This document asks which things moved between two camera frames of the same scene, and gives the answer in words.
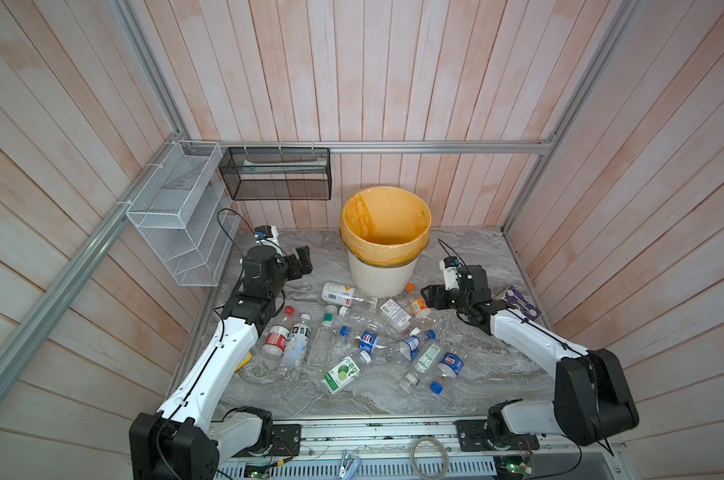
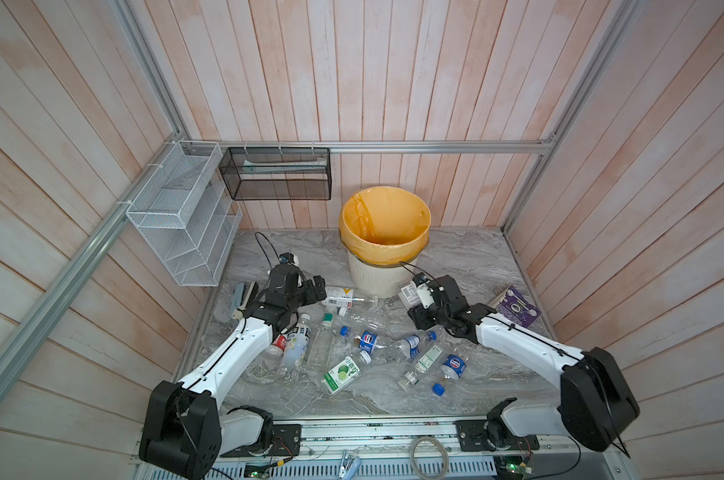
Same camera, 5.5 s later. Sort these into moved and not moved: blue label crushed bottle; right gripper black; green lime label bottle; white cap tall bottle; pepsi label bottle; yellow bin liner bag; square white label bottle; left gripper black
Moved: square white label bottle; left gripper black; right gripper black
Not moved: pepsi label bottle; blue label crushed bottle; white cap tall bottle; green lime label bottle; yellow bin liner bag
